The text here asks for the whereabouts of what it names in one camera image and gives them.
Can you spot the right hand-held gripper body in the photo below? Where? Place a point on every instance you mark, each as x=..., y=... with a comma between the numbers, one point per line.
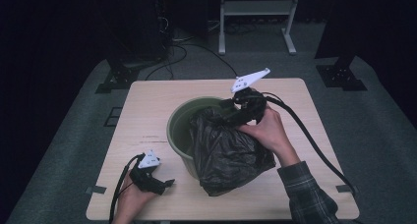
x=249, y=102

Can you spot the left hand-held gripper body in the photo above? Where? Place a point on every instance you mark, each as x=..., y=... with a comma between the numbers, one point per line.
x=147, y=179

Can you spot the green plastic trash bin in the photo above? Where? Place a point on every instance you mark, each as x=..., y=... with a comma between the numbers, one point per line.
x=180, y=132

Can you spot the black plastic garbage bag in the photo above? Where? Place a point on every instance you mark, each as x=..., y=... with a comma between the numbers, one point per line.
x=226, y=155

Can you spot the person's left hand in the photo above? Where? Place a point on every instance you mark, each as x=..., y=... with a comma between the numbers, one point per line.
x=131, y=202

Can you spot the person's right hand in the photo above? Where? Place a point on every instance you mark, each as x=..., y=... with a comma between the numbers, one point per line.
x=270, y=132

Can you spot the grey tape strip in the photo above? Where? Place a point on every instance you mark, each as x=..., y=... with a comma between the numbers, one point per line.
x=342, y=188
x=96, y=190

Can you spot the black tape floor marking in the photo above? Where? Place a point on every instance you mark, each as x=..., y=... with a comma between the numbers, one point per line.
x=108, y=117

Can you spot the white metal stand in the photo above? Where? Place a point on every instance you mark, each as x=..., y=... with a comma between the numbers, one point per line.
x=257, y=8

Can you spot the black stand base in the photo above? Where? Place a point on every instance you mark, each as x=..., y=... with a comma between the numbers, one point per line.
x=341, y=76
x=118, y=78

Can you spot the dark equipment cabinet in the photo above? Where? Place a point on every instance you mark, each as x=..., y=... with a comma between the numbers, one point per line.
x=141, y=27

